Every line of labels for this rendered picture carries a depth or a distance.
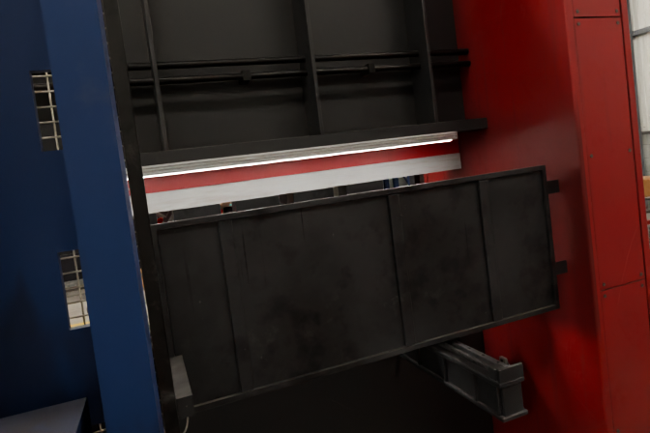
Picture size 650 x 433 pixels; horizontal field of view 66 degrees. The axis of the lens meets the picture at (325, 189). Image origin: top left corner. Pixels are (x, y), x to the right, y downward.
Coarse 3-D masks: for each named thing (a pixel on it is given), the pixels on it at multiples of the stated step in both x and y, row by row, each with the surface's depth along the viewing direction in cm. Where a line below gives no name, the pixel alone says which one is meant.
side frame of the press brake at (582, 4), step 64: (512, 0) 159; (576, 0) 142; (512, 64) 163; (576, 64) 142; (512, 128) 167; (576, 128) 143; (576, 192) 145; (640, 192) 152; (576, 256) 149; (640, 256) 152; (576, 320) 152; (640, 320) 152; (576, 384) 155; (640, 384) 152
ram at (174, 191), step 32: (288, 160) 170; (320, 160) 174; (352, 160) 179; (384, 160) 183; (416, 160) 188; (448, 160) 193; (160, 192) 156; (192, 192) 159; (224, 192) 163; (256, 192) 167; (288, 192) 170
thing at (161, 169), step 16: (352, 144) 156; (368, 144) 158; (384, 144) 161; (400, 144) 162; (192, 160) 139; (208, 160) 141; (224, 160) 142; (240, 160) 144; (256, 160) 146; (272, 160) 147; (144, 176) 135
